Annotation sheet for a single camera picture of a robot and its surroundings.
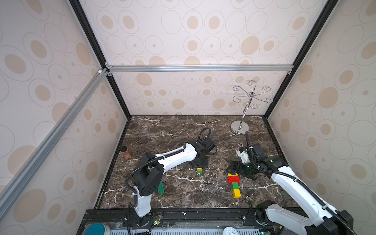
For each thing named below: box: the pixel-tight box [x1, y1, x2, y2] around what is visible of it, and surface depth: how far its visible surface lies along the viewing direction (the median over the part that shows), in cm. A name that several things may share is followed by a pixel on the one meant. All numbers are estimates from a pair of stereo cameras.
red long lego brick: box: [227, 175, 241, 185], surface depth 87 cm
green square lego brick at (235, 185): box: [232, 182, 239, 190], surface depth 85 cm
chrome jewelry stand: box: [230, 80, 274, 136], surface depth 95 cm
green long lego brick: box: [157, 181, 165, 195], surface depth 83 cm
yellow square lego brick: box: [233, 188, 242, 199], surface depth 81 cm
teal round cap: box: [83, 222, 112, 235], surface depth 66 cm
